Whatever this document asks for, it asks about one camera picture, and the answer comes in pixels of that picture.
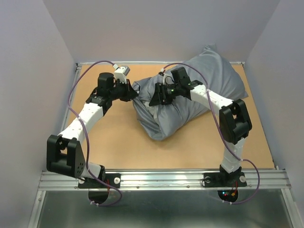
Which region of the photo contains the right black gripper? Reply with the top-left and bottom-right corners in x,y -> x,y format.
149,82 -> 181,107

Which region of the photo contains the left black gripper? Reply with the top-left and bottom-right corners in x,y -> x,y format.
108,78 -> 138,102

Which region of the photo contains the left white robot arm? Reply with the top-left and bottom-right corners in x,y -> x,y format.
47,67 -> 138,187

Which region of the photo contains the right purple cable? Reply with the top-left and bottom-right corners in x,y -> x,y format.
158,62 -> 260,205

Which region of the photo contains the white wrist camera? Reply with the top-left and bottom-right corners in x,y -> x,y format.
114,66 -> 130,84
159,68 -> 174,85

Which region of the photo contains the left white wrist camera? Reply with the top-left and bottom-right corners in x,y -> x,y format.
114,66 -> 130,84

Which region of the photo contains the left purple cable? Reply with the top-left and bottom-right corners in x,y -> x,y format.
67,61 -> 123,207

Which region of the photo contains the grey pillowcase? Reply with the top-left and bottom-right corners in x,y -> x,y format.
132,43 -> 249,142

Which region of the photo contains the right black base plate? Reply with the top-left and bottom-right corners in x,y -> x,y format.
202,172 -> 247,188

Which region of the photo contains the white pillow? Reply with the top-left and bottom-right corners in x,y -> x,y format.
143,101 -> 159,124

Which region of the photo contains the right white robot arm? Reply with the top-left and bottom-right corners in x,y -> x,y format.
149,67 -> 252,188

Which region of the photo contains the aluminium frame rail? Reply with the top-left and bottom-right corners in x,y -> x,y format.
38,169 -> 291,191

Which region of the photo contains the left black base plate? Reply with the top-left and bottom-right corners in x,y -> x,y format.
77,172 -> 121,190

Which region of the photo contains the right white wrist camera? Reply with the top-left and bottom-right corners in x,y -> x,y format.
159,68 -> 174,85

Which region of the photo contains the metal front panel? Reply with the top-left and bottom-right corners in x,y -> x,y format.
38,190 -> 292,228

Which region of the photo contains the purple cable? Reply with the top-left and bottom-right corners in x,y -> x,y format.
67,61 -> 123,207
158,62 -> 260,205

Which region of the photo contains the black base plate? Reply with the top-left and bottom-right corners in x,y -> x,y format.
202,172 -> 247,188
77,172 -> 121,190

